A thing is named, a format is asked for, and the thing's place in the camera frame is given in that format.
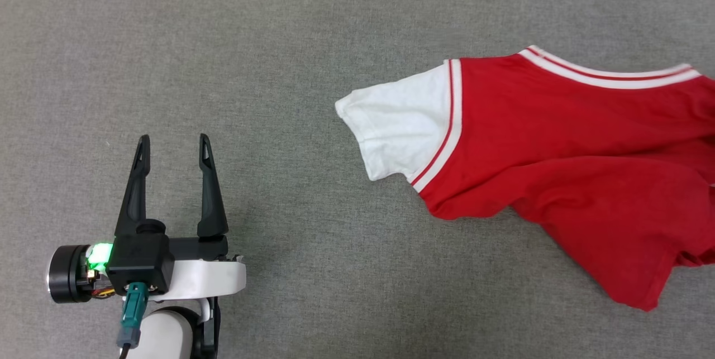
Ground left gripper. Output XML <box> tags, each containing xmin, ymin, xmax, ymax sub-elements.
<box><xmin>47</xmin><ymin>133</ymin><xmax>247</xmax><ymax>304</ymax></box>

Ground red and white shirt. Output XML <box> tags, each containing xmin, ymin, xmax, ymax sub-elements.
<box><xmin>335</xmin><ymin>45</ymin><xmax>715</xmax><ymax>312</ymax></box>

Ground grey fabric sofa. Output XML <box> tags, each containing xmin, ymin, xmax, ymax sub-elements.
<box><xmin>0</xmin><ymin>0</ymin><xmax>715</xmax><ymax>359</ymax></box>

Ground teal cable connector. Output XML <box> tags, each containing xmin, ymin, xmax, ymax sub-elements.
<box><xmin>116</xmin><ymin>283</ymin><xmax>150</xmax><ymax>348</ymax></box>

